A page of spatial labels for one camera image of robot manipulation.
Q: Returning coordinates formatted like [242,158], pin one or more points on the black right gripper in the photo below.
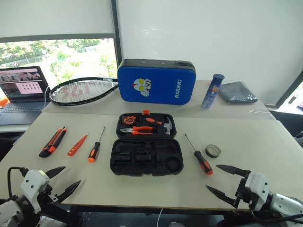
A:
[241,191]

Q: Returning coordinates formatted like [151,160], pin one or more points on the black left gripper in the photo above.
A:
[50,197]

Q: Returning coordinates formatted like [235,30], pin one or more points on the black electrical tape roll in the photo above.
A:
[207,152]

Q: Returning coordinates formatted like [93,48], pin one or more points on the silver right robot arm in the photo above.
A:
[284,203]

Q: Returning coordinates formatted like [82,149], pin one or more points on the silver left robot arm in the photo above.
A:
[7,212]

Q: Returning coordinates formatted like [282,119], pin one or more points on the black tool case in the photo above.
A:
[142,163]

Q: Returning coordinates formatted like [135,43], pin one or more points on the long black orange screwdriver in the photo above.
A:
[203,163]

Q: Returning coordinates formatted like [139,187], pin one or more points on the orange voltage tester pen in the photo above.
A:
[75,146]

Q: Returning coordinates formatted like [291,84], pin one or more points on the black orange utility knife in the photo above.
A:
[53,142]

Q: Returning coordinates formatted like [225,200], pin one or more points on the short black orange screwdriver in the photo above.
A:
[94,151]

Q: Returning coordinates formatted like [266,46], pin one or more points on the dark open laptop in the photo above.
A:
[21,104]

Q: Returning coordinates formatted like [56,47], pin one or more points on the blue spray can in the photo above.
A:
[211,94]

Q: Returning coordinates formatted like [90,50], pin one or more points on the orange black tape measure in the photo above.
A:
[128,119]

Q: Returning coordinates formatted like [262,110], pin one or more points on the folded grey cloth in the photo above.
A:
[236,93]

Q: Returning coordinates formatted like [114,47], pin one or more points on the black tennis racket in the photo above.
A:
[78,91]

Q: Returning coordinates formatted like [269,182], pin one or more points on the orange object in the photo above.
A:
[3,102]

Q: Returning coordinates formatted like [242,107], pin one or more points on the blue RXIONG padded case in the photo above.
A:
[165,87]

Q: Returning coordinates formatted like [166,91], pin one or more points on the white roller blind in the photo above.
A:
[56,16]

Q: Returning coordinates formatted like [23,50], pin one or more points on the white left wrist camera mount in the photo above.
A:
[30,186]

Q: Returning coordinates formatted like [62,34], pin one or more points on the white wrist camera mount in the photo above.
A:
[258,186]
[30,186]

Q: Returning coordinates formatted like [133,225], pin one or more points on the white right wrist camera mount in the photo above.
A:
[258,186]

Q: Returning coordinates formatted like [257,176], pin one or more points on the black slanted window frame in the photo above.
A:
[288,91]

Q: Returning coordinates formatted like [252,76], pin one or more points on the black window frame post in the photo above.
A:
[117,35]

